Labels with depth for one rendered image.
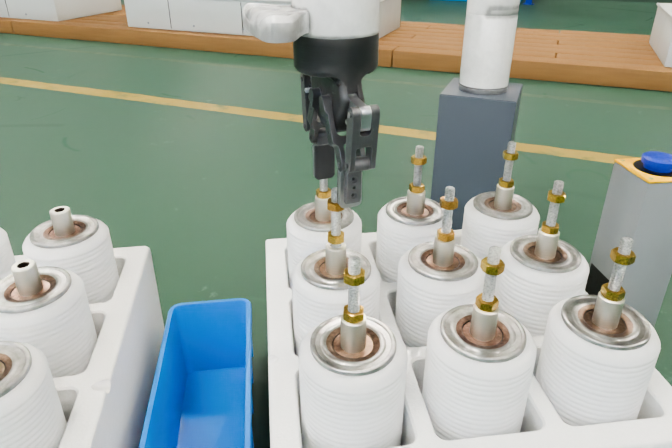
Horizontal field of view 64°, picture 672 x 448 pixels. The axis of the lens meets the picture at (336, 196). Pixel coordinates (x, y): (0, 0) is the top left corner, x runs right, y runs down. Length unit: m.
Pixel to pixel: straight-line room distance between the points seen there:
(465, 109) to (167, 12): 2.40
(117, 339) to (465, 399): 0.37
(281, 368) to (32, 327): 0.24
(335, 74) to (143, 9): 2.90
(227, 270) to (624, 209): 0.67
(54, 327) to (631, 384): 0.54
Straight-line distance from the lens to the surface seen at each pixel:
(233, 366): 0.84
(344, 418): 0.49
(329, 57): 0.46
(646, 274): 0.81
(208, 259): 1.09
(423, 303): 0.59
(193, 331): 0.80
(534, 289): 0.62
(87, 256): 0.70
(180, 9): 3.18
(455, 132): 1.07
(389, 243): 0.69
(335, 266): 0.57
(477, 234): 0.72
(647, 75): 2.52
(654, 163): 0.75
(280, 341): 0.61
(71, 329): 0.62
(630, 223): 0.76
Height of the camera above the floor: 0.58
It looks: 26 degrees down
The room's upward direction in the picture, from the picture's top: straight up
